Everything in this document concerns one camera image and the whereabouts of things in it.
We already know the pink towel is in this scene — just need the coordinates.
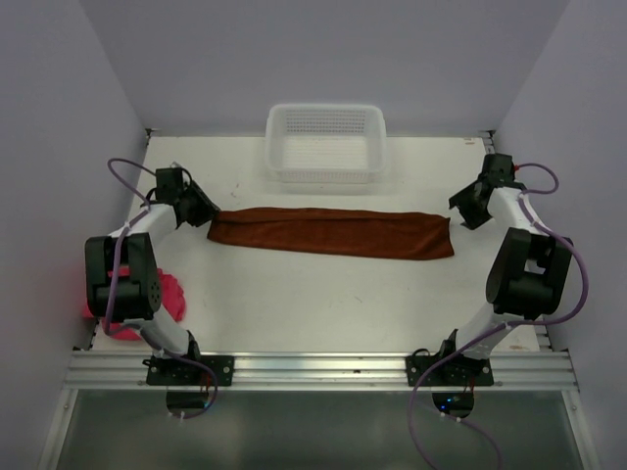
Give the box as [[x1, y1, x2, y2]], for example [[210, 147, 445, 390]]
[[113, 268, 186, 342]]

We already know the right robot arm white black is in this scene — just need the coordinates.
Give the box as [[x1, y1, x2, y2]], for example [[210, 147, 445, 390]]
[[436, 154, 572, 385]]

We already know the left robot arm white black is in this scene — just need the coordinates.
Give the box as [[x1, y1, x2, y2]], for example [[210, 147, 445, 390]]
[[84, 164, 219, 385]]

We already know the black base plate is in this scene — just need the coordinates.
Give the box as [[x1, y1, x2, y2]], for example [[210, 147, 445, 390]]
[[142, 354, 235, 387], [405, 349, 495, 387]]

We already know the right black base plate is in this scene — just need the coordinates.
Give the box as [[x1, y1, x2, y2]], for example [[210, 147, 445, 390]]
[[405, 349, 495, 387]]

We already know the brown towel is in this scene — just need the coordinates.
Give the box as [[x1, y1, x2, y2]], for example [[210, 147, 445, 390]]
[[207, 208, 455, 261]]

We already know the white perforated plastic basket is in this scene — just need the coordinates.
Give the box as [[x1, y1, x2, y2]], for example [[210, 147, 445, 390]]
[[265, 103, 387, 184]]

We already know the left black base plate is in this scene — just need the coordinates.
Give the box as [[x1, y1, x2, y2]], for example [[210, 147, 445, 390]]
[[142, 354, 235, 387]]

